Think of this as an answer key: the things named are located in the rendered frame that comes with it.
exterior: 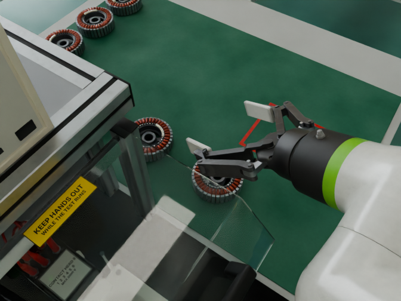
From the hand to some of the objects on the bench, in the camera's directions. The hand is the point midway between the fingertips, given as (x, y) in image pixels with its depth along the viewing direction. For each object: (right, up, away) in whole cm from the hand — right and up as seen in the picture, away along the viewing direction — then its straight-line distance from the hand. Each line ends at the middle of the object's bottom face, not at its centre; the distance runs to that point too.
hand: (222, 127), depth 67 cm
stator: (-16, -3, +22) cm, 28 cm away
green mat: (-7, +10, +32) cm, 34 cm away
